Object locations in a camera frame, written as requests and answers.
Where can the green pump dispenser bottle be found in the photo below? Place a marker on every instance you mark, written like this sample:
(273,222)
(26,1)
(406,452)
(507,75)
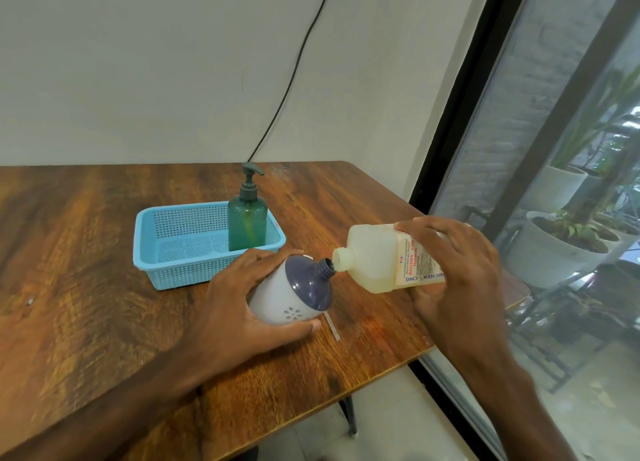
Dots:
(247,221)

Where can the person's left thumb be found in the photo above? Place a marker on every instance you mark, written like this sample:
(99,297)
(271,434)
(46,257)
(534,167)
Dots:
(292,331)

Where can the person's right hand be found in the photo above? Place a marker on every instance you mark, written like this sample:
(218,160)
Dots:
(470,286)

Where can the black table leg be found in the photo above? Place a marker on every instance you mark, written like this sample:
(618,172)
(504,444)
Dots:
(350,415)

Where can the tall green leafy plant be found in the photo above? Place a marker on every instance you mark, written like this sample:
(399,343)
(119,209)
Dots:
(600,121)

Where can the small green potted plant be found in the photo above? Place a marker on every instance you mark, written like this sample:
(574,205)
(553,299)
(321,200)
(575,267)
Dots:
(575,226)

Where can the translucent refill bottle white label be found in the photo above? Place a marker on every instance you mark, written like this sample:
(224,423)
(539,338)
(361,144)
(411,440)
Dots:
(372,258)

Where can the person's right thumb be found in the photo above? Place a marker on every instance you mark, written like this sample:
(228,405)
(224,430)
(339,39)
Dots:
(431,303)

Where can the black metal plant stand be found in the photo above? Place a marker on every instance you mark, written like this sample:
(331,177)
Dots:
(545,321)

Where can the person's left forearm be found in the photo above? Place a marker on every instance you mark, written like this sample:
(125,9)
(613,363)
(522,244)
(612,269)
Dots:
(115,400)

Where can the black window frame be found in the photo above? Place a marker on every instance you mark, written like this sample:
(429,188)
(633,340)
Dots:
(465,76)

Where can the person's left hand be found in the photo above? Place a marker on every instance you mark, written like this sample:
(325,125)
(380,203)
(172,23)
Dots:
(225,316)

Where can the person's right forearm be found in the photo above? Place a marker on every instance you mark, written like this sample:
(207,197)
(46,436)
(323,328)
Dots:
(510,405)

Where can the clear dip tube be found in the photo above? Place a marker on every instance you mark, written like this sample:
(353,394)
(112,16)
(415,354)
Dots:
(332,327)

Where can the large white plant pot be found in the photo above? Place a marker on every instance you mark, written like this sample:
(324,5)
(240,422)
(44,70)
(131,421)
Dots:
(545,256)

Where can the blue plastic basket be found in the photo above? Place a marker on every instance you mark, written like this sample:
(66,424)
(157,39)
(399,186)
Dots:
(175,246)

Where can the white bottle with purple top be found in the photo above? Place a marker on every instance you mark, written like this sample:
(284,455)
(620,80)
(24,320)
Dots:
(300,291)

